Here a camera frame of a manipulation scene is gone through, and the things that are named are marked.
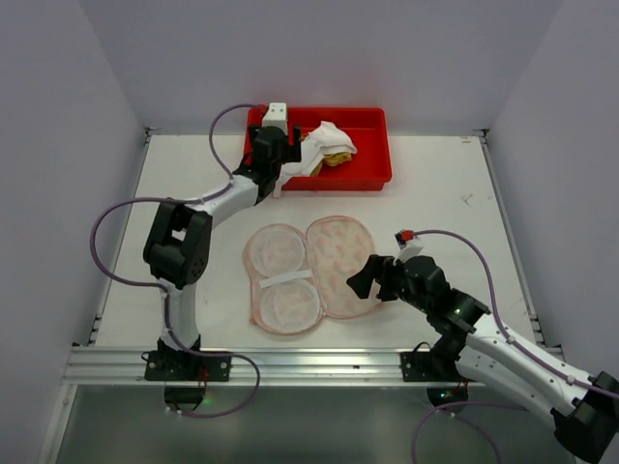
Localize white bra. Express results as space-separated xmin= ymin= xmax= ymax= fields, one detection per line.
xmin=273 ymin=121 xmax=357 ymax=198

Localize floral mesh laundry bag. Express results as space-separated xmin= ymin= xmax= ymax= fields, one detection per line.
xmin=243 ymin=216 xmax=380 ymax=335

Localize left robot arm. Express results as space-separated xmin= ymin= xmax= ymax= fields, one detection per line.
xmin=143 ymin=125 xmax=302 ymax=357

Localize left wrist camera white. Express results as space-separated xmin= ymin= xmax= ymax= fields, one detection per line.
xmin=261 ymin=102 xmax=288 ymax=134

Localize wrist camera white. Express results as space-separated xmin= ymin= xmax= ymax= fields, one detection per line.
xmin=261 ymin=102 xmax=288 ymax=134
xmin=395 ymin=229 xmax=424 ymax=262

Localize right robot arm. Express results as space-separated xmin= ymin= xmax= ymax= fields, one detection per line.
xmin=347 ymin=254 xmax=618 ymax=463

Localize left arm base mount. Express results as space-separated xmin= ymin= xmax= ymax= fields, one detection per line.
xmin=140 ymin=344 xmax=231 ymax=412

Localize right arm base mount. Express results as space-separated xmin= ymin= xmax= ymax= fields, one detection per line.
xmin=399 ymin=341 xmax=469 ymax=406

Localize yellow bra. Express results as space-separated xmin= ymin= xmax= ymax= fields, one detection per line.
xmin=309 ymin=152 xmax=352 ymax=177

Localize aluminium front rail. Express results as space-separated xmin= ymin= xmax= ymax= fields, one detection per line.
xmin=65 ymin=345 xmax=567 ymax=388

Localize red plastic tray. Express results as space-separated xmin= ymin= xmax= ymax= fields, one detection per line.
xmin=240 ymin=106 xmax=393 ymax=193

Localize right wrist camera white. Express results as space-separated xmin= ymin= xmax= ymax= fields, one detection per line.
xmin=395 ymin=229 xmax=424 ymax=262

